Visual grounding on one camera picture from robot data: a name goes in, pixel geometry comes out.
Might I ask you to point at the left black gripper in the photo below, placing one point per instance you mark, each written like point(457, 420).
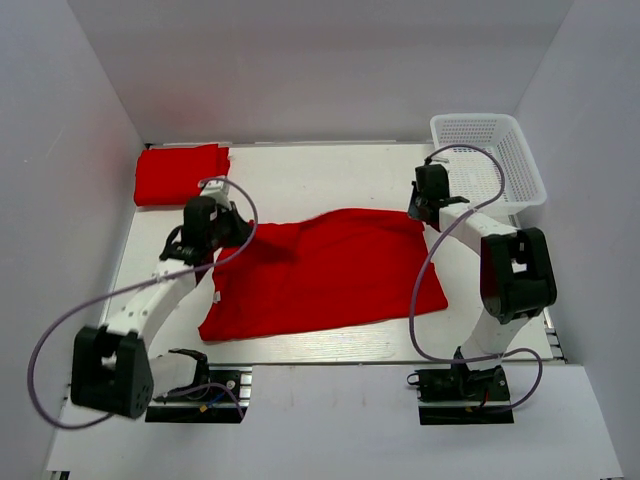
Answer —
point(243, 230)

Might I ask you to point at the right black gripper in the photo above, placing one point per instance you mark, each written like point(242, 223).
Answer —
point(414, 211)

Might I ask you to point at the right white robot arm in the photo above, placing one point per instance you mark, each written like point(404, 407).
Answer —
point(516, 279)

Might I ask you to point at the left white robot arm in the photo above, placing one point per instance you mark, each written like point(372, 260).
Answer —
point(112, 371)

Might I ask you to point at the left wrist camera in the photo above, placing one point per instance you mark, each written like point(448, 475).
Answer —
point(216, 189)

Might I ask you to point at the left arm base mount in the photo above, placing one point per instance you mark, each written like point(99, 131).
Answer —
point(225, 399)

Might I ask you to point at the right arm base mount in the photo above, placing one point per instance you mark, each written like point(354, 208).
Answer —
point(458, 396)

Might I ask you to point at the red t shirt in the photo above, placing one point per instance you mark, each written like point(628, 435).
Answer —
point(171, 176)
point(347, 267)

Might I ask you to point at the white plastic basket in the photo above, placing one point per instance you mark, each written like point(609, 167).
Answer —
point(482, 149)

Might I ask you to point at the folded red t shirt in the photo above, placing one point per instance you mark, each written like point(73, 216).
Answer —
point(171, 176)

